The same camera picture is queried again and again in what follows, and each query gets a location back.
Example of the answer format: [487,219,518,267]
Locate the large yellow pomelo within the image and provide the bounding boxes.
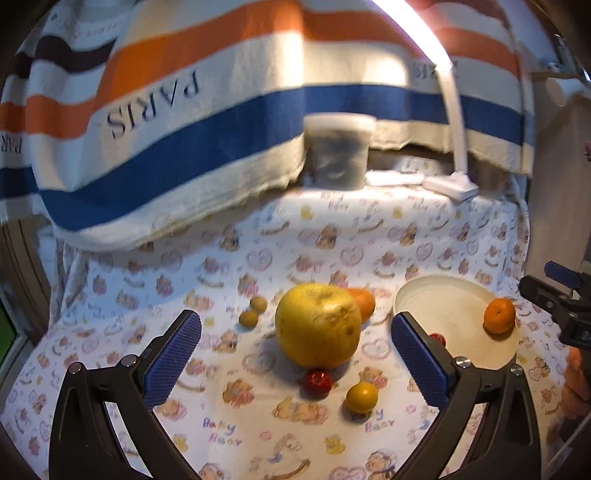
[275,284,363,370]

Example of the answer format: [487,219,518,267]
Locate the wooden shelf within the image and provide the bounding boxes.
[529,65,591,83]

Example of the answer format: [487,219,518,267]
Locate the bear print cloth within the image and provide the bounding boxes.
[0,178,568,480]

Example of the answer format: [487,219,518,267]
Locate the dark wooden furniture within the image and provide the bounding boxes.
[0,217,61,370]

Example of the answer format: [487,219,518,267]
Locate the white desk lamp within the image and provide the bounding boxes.
[369,0,480,200]

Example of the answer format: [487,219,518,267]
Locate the clear plastic tub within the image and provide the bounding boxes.
[304,115,376,190]

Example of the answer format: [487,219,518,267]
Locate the striped blanket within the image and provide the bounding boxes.
[0,0,536,252]

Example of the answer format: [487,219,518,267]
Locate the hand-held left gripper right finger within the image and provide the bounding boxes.
[392,311,541,480]

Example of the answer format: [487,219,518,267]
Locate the person's right hand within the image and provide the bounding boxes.
[562,347,591,421]

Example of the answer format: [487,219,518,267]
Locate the cream round plate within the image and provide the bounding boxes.
[393,275,520,370]

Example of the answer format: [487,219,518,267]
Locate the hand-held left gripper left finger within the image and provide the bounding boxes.
[48,309,204,480]

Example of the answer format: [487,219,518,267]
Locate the orange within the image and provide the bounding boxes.
[346,287,376,324]

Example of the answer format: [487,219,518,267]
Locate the yellow tomato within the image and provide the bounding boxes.
[345,382,380,415]

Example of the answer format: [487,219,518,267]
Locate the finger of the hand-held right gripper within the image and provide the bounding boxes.
[544,261,586,292]
[518,275,573,324]

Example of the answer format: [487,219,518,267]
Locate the small orange mandarin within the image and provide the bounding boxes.
[483,298,516,334]

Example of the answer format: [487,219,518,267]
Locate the green box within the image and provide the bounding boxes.
[0,302,18,366]

